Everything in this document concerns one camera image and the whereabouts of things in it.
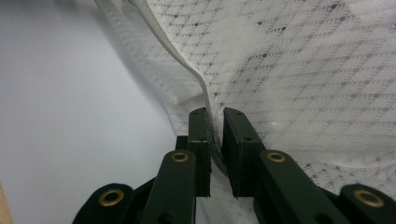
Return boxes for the wooden table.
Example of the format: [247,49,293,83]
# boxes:
[0,181,14,224]

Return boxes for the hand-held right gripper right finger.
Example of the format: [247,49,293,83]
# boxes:
[221,106,268,199]

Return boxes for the white mesh laundry bag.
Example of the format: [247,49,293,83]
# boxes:
[94,0,396,224]

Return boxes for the white board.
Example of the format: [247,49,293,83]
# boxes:
[0,0,202,224]

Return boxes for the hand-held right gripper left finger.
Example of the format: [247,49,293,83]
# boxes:
[176,106,213,199]

